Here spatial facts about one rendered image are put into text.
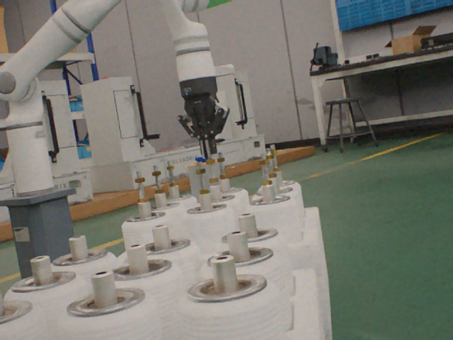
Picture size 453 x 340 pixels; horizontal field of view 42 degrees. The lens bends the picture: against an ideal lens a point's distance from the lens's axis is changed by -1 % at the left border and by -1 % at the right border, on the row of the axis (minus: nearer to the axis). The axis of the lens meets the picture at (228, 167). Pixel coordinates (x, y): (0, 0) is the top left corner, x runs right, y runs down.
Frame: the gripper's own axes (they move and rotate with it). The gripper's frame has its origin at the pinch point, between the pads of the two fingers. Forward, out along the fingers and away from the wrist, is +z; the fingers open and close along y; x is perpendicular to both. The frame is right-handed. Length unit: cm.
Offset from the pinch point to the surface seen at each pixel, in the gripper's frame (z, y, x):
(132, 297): 10, 37, -55
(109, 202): 32, -198, 128
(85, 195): 25, -205, 117
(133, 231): 12.2, -2.7, -20.7
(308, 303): 18, 42, -34
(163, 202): 9.5, -9.0, -6.4
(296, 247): 18.1, 23.6, -8.2
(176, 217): 12.7, -5.3, -6.9
